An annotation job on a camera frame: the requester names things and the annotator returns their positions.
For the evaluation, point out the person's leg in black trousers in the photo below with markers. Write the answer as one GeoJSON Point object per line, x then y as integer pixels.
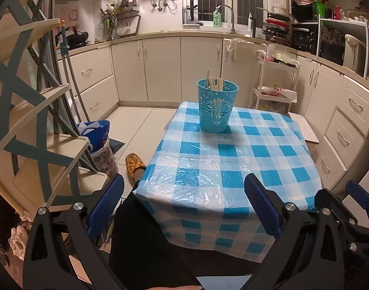
{"type": "Point", "coordinates": [142, 247]}

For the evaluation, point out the curved metal faucet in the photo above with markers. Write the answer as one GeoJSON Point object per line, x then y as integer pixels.
{"type": "Point", "coordinates": [232, 21]}

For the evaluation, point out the black microwave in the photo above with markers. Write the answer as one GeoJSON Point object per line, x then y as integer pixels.
{"type": "Point", "coordinates": [305, 12]}

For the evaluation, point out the wooden shelf with teal braces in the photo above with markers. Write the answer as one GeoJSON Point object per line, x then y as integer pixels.
{"type": "Point", "coordinates": [21, 28]}

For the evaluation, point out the blue white checked tablecloth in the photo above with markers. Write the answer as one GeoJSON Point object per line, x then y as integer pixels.
{"type": "Point", "coordinates": [232, 163]}

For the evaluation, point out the white electric water pot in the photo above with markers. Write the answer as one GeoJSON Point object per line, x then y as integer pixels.
{"type": "Point", "coordinates": [352, 54]}

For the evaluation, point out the black countertop oven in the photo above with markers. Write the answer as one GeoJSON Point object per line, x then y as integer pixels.
{"type": "Point", "coordinates": [304, 37]}

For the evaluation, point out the white red printed plastic bag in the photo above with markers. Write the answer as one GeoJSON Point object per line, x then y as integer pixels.
{"type": "Point", "coordinates": [281, 91]}

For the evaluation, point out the clear plastic bag of food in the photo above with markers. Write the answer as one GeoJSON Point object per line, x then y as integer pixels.
{"type": "Point", "coordinates": [275, 53]}

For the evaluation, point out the black wok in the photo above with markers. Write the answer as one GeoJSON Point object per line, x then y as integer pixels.
{"type": "Point", "coordinates": [77, 39]}

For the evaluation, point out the white countertop rack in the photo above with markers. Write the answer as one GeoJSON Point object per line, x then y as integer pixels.
{"type": "Point", "coordinates": [338, 21]}

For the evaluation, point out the white hanging bin with bag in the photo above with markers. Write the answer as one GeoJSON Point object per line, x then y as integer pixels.
{"type": "Point", "coordinates": [240, 51]}

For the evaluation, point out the bundle of wooden chopsticks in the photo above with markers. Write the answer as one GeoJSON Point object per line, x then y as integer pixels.
{"type": "Point", "coordinates": [213, 83]}

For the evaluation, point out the black framed tray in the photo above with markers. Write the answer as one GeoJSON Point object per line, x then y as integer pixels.
{"type": "Point", "coordinates": [133, 25]}

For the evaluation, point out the wall rack with kitchen utensils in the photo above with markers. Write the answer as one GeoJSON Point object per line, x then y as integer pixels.
{"type": "Point", "coordinates": [111, 25]}

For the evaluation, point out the red white wall stickers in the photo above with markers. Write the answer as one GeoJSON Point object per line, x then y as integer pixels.
{"type": "Point", "coordinates": [70, 15]}

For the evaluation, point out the floral patterned bin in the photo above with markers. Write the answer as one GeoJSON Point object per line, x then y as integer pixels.
{"type": "Point", "coordinates": [105, 163]}

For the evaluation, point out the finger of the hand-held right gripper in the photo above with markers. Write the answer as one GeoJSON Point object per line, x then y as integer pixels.
{"type": "Point", "coordinates": [358, 193]}

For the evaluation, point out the white rolling cart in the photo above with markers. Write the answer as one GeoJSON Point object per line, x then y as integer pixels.
{"type": "Point", "coordinates": [272, 99]}

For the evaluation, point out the green soap bottle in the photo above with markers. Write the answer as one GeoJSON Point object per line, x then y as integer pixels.
{"type": "Point", "coordinates": [216, 18]}

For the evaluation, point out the blue shopping bag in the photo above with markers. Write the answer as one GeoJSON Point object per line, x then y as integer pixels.
{"type": "Point", "coordinates": [96, 131]}

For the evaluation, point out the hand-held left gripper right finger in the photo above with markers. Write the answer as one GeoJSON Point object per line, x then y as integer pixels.
{"type": "Point", "coordinates": [263, 208]}

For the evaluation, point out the stack of pots and lids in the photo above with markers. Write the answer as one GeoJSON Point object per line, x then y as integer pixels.
{"type": "Point", "coordinates": [276, 25]}

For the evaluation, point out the yellow patterned slipper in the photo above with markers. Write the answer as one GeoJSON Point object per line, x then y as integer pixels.
{"type": "Point", "coordinates": [134, 161]}

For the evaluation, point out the cream kitchen base cabinets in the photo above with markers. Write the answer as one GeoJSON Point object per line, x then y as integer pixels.
{"type": "Point", "coordinates": [160, 66]}

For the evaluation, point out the blue perforated plastic basket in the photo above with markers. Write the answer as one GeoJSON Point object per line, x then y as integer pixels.
{"type": "Point", "coordinates": [216, 117]}

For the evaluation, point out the white shoes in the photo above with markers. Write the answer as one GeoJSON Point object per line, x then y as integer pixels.
{"type": "Point", "coordinates": [19, 241]}

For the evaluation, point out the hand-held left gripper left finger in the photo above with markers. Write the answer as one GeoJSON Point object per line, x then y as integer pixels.
{"type": "Point", "coordinates": [107, 208]}

